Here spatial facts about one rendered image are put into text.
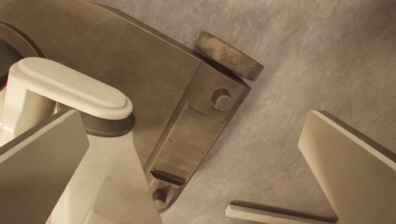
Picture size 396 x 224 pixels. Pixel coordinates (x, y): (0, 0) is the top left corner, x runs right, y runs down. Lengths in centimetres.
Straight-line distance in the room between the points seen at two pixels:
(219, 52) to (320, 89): 50
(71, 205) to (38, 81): 21
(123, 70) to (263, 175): 75
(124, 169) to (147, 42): 28
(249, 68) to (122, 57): 30
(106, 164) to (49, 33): 33
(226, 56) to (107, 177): 34
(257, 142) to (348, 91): 40
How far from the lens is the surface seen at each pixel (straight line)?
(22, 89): 41
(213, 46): 48
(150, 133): 56
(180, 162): 59
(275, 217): 117
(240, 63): 48
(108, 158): 34
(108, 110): 38
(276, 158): 94
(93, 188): 30
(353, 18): 87
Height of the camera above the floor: 65
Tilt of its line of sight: 64 degrees down
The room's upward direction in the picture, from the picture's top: 167 degrees clockwise
